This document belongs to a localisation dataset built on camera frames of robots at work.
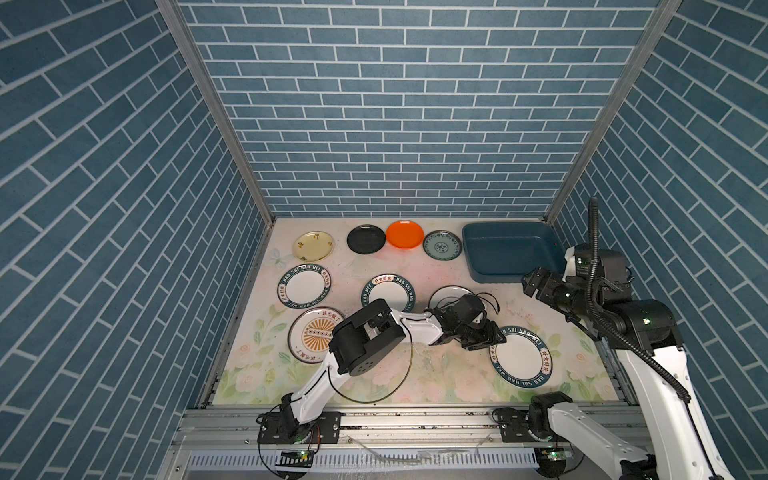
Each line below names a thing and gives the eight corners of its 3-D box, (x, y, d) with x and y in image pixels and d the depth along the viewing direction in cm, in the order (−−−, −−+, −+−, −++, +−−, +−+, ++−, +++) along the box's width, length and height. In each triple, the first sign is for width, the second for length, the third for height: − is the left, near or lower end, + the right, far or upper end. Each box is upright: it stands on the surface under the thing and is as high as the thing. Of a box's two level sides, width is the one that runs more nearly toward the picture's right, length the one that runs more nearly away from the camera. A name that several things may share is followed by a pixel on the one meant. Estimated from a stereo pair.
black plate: (345, 254, 112) (344, 250, 110) (349, 228, 121) (348, 224, 119) (384, 254, 112) (384, 250, 110) (385, 228, 121) (385, 224, 119)
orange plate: (386, 248, 114) (386, 243, 112) (387, 225, 122) (386, 220, 120) (424, 248, 114) (425, 243, 112) (422, 225, 122) (423, 220, 120)
